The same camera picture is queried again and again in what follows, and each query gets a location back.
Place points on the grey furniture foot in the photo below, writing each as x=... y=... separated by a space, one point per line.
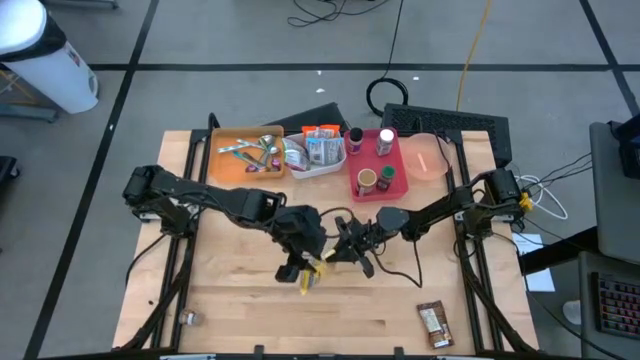
x=25 y=112

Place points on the purple-label garlic powder jar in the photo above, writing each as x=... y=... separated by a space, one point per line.
x=355 y=141

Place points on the orange ramen noodle packet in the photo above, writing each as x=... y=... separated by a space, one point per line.
x=312 y=131

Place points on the yellow ramen noodle packet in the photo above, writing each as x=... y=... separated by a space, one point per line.
x=312 y=280

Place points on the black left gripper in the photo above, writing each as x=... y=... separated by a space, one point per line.
x=302 y=230

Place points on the red plastic tray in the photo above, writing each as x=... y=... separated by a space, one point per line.
x=370 y=162

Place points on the black slanted panel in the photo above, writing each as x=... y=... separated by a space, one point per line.
x=315 y=120

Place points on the green small bottle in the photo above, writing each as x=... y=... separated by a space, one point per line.
x=386 y=177

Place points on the grey keyboard desk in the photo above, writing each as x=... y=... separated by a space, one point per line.
x=587 y=300

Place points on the green-edged ramen noodle packet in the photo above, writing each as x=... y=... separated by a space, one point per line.
x=295 y=155

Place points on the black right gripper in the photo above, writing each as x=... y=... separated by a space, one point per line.
x=362 y=237

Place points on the brown snack bar packet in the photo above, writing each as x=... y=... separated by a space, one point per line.
x=435 y=324

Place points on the black desk device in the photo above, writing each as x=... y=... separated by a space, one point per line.
x=630 y=150

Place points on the iridescent purple spoon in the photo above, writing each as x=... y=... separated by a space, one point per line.
x=252 y=169

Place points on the multicoloured ramen noodle packet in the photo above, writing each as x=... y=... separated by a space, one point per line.
x=325 y=150

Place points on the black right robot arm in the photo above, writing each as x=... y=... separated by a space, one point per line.
x=450 y=205

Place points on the white paper sheet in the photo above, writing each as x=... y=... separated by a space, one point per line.
x=537 y=270

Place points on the dark iridescent spoon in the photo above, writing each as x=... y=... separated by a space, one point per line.
x=275 y=164

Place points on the keyboard with coloured keys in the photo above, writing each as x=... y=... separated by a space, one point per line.
x=617 y=305

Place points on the white computer mouse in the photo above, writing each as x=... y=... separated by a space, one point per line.
x=571 y=312

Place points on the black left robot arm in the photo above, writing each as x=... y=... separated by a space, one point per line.
x=210 y=197

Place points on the orange rectangular tray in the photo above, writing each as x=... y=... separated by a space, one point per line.
x=225 y=167

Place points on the black floor object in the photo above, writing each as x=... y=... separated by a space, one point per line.
x=7 y=167

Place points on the black aluminium table frame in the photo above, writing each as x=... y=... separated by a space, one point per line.
x=201 y=260

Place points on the black table edge clamp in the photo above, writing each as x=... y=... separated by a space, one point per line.
x=398 y=352
x=258 y=350

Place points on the translucent pink bowl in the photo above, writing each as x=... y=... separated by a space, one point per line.
x=425 y=150

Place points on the black perforated box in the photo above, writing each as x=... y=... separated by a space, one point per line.
x=445 y=122

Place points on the white plastic bin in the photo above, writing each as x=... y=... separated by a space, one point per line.
x=320 y=171

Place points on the tan-lid spice jar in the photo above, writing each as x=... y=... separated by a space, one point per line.
x=366 y=181

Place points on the white trash can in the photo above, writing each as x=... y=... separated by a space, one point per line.
x=40 y=60

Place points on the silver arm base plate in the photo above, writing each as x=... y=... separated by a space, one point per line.
x=460 y=216

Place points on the white-lid spice jar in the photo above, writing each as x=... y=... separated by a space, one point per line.
x=384 y=141

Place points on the grey side desk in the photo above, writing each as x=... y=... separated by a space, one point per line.
x=615 y=200

